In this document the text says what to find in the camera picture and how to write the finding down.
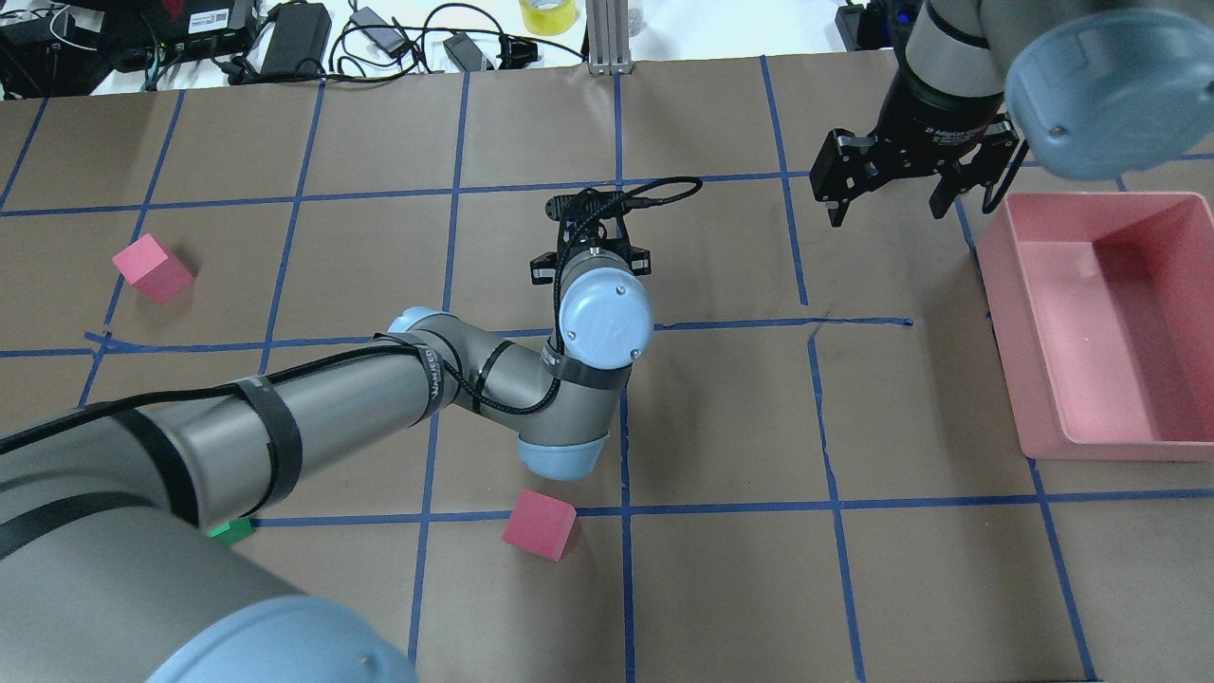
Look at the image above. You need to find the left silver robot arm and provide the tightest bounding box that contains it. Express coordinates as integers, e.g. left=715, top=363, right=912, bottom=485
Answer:
left=1, top=189, right=653, bottom=682

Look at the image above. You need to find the pink cube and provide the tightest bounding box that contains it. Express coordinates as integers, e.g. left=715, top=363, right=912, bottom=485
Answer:
left=503, top=489, right=578, bottom=562
left=110, top=234, right=195, bottom=304

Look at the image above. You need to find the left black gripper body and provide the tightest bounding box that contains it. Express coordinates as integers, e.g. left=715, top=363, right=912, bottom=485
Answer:
left=529, top=189, right=652, bottom=286

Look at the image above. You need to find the pink cube centre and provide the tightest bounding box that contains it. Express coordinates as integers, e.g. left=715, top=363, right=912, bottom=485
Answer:
left=503, top=489, right=578, bottom=562

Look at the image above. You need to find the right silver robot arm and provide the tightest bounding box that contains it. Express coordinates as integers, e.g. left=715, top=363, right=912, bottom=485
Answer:
left=810, top=1, right=1213, bottom=228

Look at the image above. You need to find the green cube near left arm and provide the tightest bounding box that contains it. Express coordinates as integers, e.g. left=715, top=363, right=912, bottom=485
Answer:
left=208, top=516, right=256, bottom=547

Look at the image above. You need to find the aluminium frame post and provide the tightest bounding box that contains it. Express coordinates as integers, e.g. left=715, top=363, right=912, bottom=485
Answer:
left=585, top=0, right=632, bottom=76

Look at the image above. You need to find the yellow tape roll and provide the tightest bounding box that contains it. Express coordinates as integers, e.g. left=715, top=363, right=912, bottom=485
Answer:
left=520, top=0, right=579, bottom=36

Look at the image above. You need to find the pink cube far side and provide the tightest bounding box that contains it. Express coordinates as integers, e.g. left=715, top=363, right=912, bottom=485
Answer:
left=110, top=234, right=195, bottom=304

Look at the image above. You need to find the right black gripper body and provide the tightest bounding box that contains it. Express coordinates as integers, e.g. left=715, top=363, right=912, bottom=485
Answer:
left=810, top=72, right=1029, bottom=220

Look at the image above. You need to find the pink plastic bin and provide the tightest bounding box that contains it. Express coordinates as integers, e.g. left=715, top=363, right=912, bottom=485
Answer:
left=977, top=192, right=1213, bottom=462

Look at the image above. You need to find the black power adapter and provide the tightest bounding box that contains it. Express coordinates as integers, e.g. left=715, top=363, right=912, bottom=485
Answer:
left=259, top=1, right=331, bottom=78

